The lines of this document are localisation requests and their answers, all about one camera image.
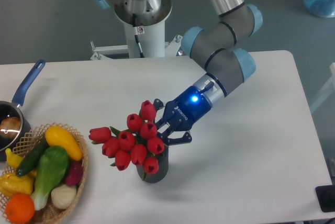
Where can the red tulip bouquet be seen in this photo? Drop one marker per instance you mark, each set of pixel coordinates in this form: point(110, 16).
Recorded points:
point(134, 144)

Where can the black device at edge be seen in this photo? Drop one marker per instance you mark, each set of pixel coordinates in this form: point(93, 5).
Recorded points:
point(325, 195)

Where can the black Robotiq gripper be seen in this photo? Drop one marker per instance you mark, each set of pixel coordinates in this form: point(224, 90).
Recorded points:
point(181, 113)

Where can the white garlic bulb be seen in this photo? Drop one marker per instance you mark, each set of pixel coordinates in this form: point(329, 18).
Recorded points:
point(63, 195)

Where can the woven wicker basket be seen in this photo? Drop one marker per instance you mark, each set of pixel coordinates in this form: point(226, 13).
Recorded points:
point(51, 214)

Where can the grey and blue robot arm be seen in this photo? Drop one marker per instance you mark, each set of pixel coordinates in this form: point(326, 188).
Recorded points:
point(214, 50)

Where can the dark green cucumber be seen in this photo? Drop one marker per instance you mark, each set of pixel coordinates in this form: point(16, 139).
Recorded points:
point(31, 160)

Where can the blue handled saucepan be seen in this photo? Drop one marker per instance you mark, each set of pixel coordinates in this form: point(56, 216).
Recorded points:
point(12, 109)

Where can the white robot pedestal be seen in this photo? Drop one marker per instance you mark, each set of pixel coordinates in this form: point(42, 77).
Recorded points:
point(142, 42)

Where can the orange fruit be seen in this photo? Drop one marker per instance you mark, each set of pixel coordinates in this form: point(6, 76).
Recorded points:
point(20, 208)

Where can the brown bread in pan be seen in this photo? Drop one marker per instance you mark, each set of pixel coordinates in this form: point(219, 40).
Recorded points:
point(10, 127)

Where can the dark grey ribbed vase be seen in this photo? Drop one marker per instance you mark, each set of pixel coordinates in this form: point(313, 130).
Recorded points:
point(154, 168)

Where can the yellow squash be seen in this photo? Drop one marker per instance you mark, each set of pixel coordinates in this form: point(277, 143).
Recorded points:
point(58, 136)

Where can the purple red radish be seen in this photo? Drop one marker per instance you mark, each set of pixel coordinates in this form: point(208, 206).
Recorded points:
point(74, 174)

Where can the green bok choy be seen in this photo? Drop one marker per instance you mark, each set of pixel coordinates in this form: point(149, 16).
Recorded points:
point(51, 169)

